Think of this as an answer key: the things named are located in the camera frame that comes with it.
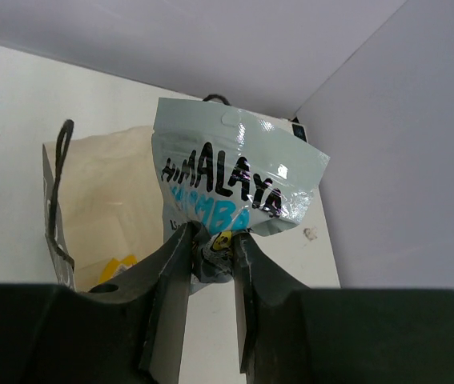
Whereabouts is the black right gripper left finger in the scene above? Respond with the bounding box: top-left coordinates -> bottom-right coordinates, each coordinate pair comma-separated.
0,224 -> 193,383

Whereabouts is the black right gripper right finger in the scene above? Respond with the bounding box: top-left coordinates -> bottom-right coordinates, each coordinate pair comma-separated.
233,234 -> 454,383

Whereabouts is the yellow snack packet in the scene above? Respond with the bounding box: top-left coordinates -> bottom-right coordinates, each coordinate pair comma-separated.
98,254 -> 138,284

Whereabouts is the grey white paper coffee bag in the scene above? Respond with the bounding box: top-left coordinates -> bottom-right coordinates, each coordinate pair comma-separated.
42,118 -> 169,292

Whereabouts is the light blue Himalaya snack pouch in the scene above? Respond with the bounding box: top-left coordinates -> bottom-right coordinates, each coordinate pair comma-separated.
151,98 -> 329,288

